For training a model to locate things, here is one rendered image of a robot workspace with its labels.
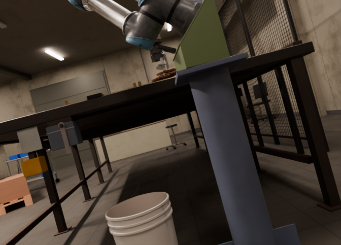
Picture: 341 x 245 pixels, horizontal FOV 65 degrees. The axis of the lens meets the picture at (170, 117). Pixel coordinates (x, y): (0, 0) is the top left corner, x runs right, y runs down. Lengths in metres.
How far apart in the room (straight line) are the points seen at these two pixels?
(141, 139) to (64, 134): 6.21
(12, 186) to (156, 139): 3.99
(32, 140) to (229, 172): 0.97
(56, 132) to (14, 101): 11.19
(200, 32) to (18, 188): 4.24
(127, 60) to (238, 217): 10.43
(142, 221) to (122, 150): 6.54
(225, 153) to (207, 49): 0.40
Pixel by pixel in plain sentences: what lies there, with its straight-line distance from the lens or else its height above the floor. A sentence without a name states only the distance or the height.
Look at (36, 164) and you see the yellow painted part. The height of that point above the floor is 0.67.
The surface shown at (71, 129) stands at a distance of 1.41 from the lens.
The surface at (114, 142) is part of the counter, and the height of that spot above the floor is 0.49.
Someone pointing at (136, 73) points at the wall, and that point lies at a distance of 11.12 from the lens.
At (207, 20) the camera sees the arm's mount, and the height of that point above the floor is 1.02.
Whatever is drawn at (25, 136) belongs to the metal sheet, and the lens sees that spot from 1.51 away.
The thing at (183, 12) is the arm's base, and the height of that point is 1.09.
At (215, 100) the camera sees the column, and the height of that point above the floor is 0.73.
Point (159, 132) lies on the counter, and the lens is 7.52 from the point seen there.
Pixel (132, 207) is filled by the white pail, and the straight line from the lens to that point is 1.44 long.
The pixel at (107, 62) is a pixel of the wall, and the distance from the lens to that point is 11.41.
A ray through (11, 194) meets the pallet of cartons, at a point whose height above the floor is 0.25.
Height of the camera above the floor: 0.71
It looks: level
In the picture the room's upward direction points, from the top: 15 degrees counter-clockwise
